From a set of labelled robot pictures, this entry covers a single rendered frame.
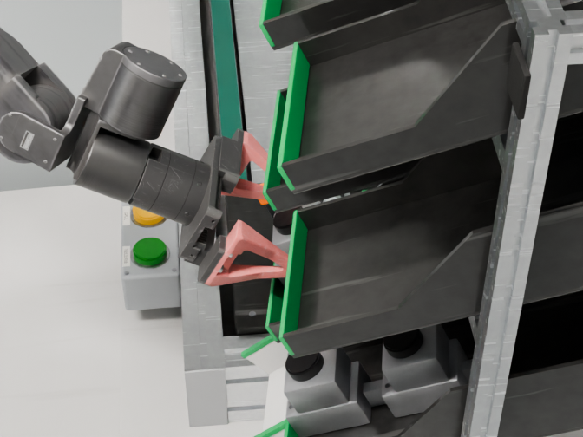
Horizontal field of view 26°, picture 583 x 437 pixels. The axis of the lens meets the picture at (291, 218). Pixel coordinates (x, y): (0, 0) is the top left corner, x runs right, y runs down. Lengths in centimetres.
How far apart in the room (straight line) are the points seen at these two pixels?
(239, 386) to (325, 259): 49
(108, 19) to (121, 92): 255
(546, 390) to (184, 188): 35
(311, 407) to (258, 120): 81
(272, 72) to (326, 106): 102
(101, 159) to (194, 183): 8
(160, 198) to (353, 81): 29
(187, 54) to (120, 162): 78
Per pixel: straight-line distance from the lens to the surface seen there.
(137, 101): 104
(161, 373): 153
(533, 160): 73
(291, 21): 89
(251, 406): 147
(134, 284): 151
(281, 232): 112
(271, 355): 133
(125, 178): 107
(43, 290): 164
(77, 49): 349
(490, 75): 73
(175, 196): 108
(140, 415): 149
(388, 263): 92
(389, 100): 81
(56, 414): 151
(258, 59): 188
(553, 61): 68
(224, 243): 106
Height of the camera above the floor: 204
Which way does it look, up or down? 44 degrees down
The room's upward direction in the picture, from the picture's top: straight up
